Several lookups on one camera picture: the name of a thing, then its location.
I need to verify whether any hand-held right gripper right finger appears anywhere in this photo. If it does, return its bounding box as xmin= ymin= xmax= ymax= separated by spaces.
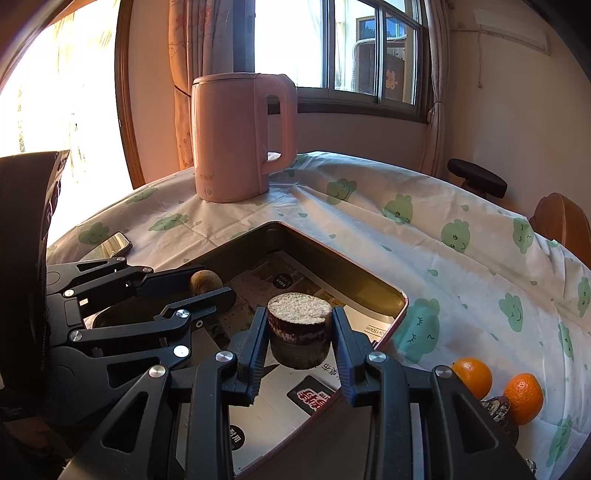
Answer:
xmin=330 ymin=307 xmax=536 ymax=480

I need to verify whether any white green-print tablecloth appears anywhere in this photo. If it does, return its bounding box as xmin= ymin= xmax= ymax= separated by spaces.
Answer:
xmin=46 ymin=151 xmax=591 ymax=480

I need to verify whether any sliding window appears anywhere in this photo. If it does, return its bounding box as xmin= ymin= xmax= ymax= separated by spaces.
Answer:
xmin=231 ymin=0 xmax=432 ymax=123

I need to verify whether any beige plain curtain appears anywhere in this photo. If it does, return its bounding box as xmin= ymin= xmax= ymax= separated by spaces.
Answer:
xmin=418 ymin=0 xmax=451 ymax=178

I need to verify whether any dark brown water chestnut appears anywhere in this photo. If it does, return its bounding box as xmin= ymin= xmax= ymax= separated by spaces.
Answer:
xmin=501 ymin=413 xmax=522 ymax=448
xmin=480 ymin=395 xmax=512 ymax=419

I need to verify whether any kiwi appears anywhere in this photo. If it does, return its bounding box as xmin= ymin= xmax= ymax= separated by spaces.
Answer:
xmin=190 ymin=270 xmax=225 ymax=296

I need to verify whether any brown wooden chair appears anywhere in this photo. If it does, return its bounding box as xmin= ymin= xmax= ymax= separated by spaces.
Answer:
xmin=529 ymin=193 xmax=591 ymax=266

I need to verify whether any metal baking tray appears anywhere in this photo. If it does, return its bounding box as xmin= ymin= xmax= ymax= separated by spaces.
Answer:
xmin=83 ymin=220 xmax=409 ymax=480

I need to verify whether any printed paper sheet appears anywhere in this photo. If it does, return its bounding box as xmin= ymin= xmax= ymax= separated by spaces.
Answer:
xmin=185 ymin=251 xmax=393 ymax=476

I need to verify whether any cut dark round cake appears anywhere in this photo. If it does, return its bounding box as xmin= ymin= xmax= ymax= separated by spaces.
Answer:
xmin=267 ymin=292 xmax=334 ymax=369

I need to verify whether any black round stool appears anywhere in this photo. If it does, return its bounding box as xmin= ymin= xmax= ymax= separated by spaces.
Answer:
xmin=447 ymin=158 xmax=509 ymax=200

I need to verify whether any pink electric kettle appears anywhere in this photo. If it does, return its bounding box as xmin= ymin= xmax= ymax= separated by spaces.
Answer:
xmin=191 ymin=72 xmax=298 ymax=203

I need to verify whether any white air conditioner cord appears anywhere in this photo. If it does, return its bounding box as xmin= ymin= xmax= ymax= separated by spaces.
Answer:
xmin=475 ymin=32 xmax=485 ymax=90

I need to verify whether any white air conditioner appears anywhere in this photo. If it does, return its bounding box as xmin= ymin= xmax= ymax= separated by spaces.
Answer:
xmin=475 ymin=8 xmax=550 ymax=56

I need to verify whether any orange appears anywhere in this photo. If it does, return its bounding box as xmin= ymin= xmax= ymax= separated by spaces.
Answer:
xmin=503 ymin=373 xmax=544 ymax=425
xmin=451 ymin=357 xmax=494 ymax=400

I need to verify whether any smartphone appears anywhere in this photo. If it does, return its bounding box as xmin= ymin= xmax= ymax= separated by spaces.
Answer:
xmin=87 ymin=232 xmax=134 ymax=261

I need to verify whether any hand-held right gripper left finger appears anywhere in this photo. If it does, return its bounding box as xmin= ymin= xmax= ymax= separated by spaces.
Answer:
xmin=58 ymin=307 xmax=271 ymax=480

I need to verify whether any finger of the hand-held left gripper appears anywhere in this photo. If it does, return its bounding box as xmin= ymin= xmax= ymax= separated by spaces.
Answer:
xmin=46 ymin=286 xmax=237 ymax=425
xmin=46 ymin=256 xmax=206 ymax=301

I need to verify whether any wooden door frame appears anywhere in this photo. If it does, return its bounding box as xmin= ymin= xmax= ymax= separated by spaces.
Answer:
xmin=115 ymin=0 xmax=146 ymax=190

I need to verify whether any beige patterned curtain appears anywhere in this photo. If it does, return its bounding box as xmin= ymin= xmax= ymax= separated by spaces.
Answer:
xmin=167 ymin=0 xmax=241 ymax=171

